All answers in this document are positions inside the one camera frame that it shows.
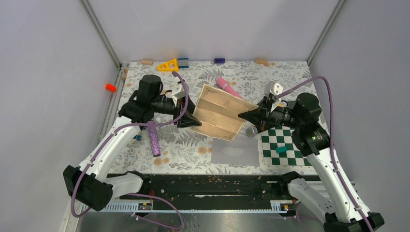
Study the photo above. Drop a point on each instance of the yellow triangle toy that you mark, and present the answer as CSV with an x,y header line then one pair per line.
x,y
168,66

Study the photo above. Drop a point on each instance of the purple glitter microphone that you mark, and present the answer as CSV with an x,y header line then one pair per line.
x,y
153,138

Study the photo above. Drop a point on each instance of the dark purple lego brick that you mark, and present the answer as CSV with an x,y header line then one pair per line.
x,y
219,60

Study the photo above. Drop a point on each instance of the blue red lego car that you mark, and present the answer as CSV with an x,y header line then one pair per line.
x,y
139,137

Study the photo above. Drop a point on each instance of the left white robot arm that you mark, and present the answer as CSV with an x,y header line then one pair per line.
x,y
147,108

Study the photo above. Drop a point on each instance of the black microphone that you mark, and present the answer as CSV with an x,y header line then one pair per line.
x,y
251,131

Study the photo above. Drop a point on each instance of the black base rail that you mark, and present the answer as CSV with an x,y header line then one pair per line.
x,y
208,194

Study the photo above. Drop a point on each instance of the floral table mat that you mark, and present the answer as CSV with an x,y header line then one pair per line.
x,y
186,152

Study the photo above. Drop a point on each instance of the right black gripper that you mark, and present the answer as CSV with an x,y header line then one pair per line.
x,y
263,113

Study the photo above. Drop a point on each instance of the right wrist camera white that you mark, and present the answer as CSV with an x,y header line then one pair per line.
x,y
272,90

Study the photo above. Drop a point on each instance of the blue grey lego brick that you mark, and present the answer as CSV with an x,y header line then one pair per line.
x,y
183,63

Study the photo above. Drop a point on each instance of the wooden block right back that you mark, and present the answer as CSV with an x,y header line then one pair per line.
x,y
262,62

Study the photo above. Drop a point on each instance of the orange red cylinder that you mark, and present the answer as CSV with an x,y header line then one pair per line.
x,y
110,87

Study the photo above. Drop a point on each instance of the pink toy microphone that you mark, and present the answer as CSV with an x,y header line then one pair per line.
x,y
223,84

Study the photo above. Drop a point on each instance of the teal block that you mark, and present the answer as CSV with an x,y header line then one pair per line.
x,y
282,149

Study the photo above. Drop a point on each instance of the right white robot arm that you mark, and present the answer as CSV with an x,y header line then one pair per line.
x,y
343,210

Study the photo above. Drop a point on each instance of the wooden block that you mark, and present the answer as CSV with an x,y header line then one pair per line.
x,y
262,62
146,62

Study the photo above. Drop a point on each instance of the green white chessboard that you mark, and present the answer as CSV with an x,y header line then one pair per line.
x,y
279,136

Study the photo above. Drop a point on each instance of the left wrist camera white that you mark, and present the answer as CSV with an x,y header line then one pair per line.
x,y
177,92

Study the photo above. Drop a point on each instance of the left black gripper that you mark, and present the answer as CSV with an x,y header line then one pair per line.
x,y
188,119

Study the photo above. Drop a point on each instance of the wooden block left back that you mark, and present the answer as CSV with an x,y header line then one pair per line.
x,y
146,62

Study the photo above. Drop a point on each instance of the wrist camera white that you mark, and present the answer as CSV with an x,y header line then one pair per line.
x,y
177,92
272,90

